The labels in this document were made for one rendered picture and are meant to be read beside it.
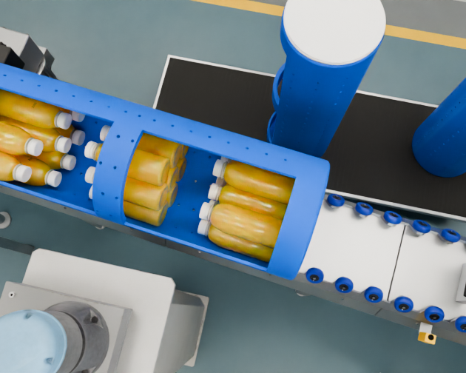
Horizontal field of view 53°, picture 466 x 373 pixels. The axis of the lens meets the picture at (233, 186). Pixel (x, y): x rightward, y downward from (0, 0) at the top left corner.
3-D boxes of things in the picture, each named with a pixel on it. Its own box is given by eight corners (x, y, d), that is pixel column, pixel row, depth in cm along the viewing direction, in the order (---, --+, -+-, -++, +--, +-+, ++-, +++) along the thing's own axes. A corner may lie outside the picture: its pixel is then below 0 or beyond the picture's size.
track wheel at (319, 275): (325, 275, 113) (326, 269, 115) (308, 269, 114) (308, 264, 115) (320, 287, 116) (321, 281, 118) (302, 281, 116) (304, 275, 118)
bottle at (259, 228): (285, 217, 108) (214, 194, 109) (283, 226, 101) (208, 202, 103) (277, 243, 109) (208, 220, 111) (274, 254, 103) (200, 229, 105)
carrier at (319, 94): (327, 106, 215) (265, 107, 216) (381, -25, 131) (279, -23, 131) (331, 165, 208) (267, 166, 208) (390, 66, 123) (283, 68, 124)
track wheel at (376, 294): (386, 295, 112) (386, 289, 113) (367, 289, 112) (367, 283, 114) (379, 306, 114) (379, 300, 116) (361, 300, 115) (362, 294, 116)
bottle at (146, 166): (172, 164, 109) (104, 143, 111) (169, 153, 102) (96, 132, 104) (162, 191, 107) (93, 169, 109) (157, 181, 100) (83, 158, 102)
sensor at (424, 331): (427, 343, 117) (436, 345, 112) (416, 340, 117) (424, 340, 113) (434, 313, 119) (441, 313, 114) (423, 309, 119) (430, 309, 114)
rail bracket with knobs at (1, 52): (15, 91, 138) (-2, 74, 128) (-7, 84, 138) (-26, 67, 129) (29, 63, 140) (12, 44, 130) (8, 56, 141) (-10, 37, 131)
